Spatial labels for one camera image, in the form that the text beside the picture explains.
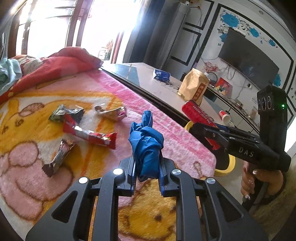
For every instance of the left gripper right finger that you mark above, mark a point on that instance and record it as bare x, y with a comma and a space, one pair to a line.
205, 210

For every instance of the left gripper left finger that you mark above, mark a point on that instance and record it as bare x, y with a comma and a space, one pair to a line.
88, 204

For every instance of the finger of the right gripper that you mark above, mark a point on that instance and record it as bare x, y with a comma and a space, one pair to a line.
214, 136
228, 129

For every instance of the red snack tube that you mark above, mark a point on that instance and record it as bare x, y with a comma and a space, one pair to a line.
198, 120

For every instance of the red candy bar wrapper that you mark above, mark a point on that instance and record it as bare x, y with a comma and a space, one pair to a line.
70, 126

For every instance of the blue plastic bag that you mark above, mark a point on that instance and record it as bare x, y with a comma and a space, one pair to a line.
147, 144

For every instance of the brown snack wrapper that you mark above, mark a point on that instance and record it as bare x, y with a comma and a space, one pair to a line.
51, 168

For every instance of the pink yellow snack wrapper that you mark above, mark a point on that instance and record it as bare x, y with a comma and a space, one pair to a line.
116, 114

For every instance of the dark green snack wrapper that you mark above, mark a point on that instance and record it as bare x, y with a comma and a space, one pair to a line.
61, 111

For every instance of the yellow rimmed trash bin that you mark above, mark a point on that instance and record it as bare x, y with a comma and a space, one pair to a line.
225, 163

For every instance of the right hand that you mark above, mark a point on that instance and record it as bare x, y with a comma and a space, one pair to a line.
273, 178

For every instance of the red paper cup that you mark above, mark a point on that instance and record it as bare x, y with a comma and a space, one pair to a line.
225, 117

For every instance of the white tv cabinet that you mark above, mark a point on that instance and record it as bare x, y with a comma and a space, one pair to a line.
239, 117

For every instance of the red framed picture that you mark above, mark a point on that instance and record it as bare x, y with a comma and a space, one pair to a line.
223, 87

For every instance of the brown paper bag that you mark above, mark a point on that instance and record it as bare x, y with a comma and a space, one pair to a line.
194, 86

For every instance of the white vase red flowers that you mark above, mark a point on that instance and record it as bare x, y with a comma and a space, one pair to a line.
211, 70

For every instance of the white coffee table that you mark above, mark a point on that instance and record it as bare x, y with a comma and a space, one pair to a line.
139, 78

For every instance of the blue tissue pack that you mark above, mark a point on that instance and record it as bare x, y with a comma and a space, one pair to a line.
161, 75

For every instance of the pink cartoon bear blanket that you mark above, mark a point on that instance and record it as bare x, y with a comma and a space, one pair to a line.
29, 140

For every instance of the dark blue curtain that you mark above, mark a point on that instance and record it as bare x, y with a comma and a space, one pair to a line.
142, 31

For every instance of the grey standing air conditioner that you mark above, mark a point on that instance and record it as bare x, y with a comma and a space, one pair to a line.
165, 33

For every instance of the red blanket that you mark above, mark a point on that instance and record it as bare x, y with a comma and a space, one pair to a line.
68, 61

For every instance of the light blue cloth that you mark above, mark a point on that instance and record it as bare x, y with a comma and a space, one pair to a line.
10, 73

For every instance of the brown framed glass door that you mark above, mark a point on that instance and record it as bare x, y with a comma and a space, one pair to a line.
41, 28

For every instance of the black wall television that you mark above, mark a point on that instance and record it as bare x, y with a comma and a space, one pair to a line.
248, 59

